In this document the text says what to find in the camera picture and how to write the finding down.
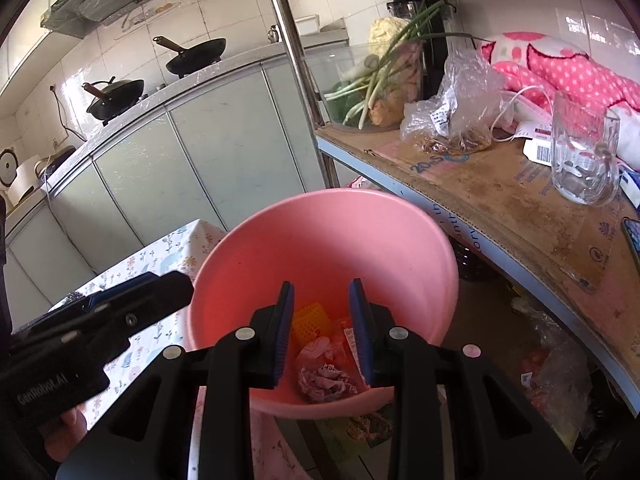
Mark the floral tablecloth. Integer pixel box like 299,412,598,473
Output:
47,219,313,480

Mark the black phone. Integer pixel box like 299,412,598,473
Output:
620,217,640,267

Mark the pale cabbage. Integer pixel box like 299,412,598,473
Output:
369,16,412,57

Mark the pink plastic basin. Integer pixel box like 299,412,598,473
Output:
186,187,460,418

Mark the clear glass bowl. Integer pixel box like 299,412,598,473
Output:
305,35,426,128

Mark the pale green kitchen cabinet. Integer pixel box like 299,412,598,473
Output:
0,30,351,331

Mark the black wok with wooden handle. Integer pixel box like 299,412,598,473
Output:
152,35,227,78
82,77,146,122

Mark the person's left hand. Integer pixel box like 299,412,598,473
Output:
44,404,90,462

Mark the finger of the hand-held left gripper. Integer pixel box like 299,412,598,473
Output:
9,271,195,363
87,273,163,308

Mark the red snack wrapper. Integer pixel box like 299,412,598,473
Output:
332,317,358,363

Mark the crumpled paper tissue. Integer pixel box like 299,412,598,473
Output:
297,362,358,403

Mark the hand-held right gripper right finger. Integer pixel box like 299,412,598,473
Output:
348,277,584,480

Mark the glass mug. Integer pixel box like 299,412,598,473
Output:
550,91,622,206

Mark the white cable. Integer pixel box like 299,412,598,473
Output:
492,85,557,143

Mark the brown cardboard sheet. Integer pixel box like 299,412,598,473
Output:
320,125,640,361

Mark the ginger root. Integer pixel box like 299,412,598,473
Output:
370,91,407,127

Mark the crumpled plastic bag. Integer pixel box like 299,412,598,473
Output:
520,340,601,441

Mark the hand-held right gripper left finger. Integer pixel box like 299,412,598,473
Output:
70,280,296,480

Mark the white labelled packet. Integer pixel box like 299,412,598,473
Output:
515,121,557,164

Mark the pink polka dot cloth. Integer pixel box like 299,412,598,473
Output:
475,32,640,113

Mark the black blender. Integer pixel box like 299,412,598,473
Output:
387,0,457,102

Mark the white rice cooker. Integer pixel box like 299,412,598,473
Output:
0,147,51,203

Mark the white crumpled paper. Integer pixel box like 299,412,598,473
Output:
300,337,337,362

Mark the yellow foam fruit net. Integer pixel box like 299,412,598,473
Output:
292,301,333,346

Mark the metal storage rack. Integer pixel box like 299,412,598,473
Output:
257,0,640,417

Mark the clear plastic bag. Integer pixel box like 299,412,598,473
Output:
400,52,508,154

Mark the clear vegetable container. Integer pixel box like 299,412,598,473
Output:
325,0,473,128

